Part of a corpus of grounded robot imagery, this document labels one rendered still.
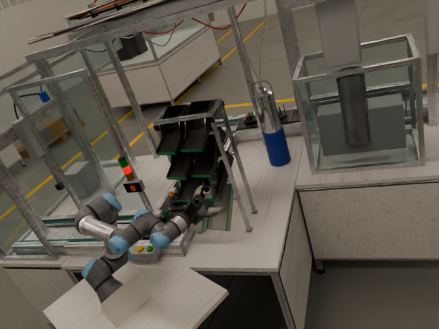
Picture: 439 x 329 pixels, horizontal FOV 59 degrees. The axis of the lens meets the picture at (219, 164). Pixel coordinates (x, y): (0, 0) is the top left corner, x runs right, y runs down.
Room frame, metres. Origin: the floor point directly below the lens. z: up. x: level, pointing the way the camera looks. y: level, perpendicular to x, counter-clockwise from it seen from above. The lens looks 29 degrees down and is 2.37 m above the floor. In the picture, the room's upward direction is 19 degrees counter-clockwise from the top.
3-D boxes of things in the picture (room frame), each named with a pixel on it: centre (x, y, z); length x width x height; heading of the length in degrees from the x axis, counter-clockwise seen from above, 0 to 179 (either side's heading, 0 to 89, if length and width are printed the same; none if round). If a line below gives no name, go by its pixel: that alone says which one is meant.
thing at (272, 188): (2.46, 0.25, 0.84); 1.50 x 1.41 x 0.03; 64
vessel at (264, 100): (2.52, -0.44, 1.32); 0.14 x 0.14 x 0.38
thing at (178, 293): (1.63, 0.72, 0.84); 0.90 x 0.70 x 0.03; 36
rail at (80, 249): (2.05, 0.76, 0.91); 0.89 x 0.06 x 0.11; 64
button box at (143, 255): (1.91, 0.62, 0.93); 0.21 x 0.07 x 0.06; 64
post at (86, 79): (2.28, 0.55, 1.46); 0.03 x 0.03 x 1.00; 64
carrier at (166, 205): (2.29, 0.34, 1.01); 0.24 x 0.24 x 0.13; 64
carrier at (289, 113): (3.03, -0.61, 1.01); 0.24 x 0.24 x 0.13; 64
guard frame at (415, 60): (2.26, -0.98, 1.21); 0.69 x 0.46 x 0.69; 64
